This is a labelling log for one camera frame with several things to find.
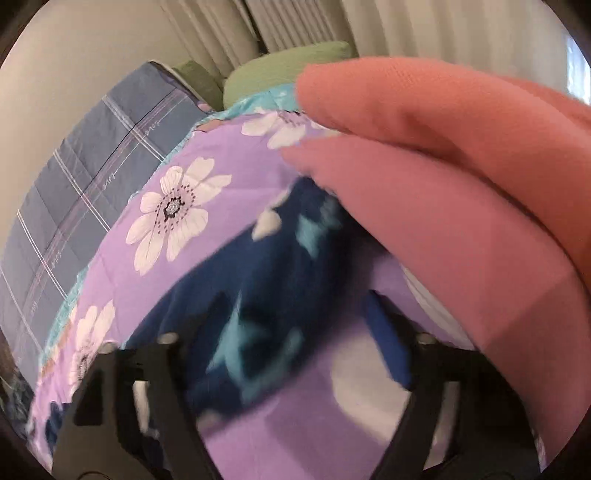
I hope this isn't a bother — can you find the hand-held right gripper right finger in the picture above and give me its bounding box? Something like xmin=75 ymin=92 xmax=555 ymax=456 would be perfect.
xmin=362 ymin=291 xmax=548 ymax=480

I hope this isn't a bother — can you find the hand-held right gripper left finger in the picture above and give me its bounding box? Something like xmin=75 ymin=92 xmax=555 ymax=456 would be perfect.
xmin=51 ymin=293 xmax=223 ymax=480

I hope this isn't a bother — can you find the navy star print fleece garment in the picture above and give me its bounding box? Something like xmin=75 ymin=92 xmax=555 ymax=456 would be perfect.
xmin=44 ymin=178 xmax=386 ymax=462

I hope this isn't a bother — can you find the salmon pink garment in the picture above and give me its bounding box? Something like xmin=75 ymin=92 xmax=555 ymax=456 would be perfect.
xmin=281 ymin=55 xmax=591 ymax=462

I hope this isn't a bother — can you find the dark teal fleece blanket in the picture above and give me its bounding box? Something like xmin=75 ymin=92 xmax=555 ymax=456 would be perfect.
xmin=0 ymin=332 xmax=38 ymax=439

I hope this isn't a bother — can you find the purple floral blanket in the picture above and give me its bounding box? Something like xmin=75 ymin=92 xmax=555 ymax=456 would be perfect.
xmin=28 ymin=83 xmax=546 ymax=480

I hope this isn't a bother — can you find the blue plaid pillow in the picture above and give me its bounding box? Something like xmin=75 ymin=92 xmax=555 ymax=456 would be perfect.
xmin=0 ymin=60 xmax=208 ymax=365

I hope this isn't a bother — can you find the light green pillow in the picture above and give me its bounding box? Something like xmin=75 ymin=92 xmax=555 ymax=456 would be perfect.
xmin=223 ymin=41 xmax=358 ymax=112

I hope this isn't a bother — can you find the dark green pillow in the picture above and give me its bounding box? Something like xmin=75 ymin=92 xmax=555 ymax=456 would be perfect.
xmin=173 ymin=60 xmax=225 ymax=112

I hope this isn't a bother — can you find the beige curtain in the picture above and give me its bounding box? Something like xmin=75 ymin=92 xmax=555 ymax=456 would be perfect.
xmin=157 ymin=0 xmax=591 ymax=107

